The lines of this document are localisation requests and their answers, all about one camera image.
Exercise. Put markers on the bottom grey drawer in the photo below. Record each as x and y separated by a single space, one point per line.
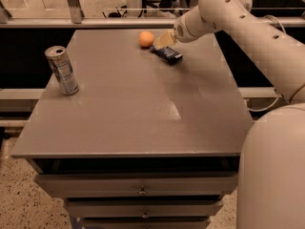
161 223

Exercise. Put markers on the orange fruit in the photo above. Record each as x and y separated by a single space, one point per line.
146 39

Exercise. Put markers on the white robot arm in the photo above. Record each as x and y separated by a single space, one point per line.
271 175

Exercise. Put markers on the dark blue rxbar wrapper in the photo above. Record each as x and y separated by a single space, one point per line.
167 54

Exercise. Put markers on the metal window railing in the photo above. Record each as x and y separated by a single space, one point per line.
126 13

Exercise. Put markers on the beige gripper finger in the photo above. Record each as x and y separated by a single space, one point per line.
166 39

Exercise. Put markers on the middle grey drawer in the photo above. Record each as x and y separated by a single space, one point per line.
143 208

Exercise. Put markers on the grey drawer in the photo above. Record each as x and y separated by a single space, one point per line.
143 208
98 186
161 223

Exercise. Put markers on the top grey drawer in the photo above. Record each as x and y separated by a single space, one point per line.
98 186

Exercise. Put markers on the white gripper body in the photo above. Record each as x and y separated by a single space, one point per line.
185 31

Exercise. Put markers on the grey drawer cabinet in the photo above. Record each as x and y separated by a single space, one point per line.
137 116

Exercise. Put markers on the silver drink can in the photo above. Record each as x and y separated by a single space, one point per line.
60 64

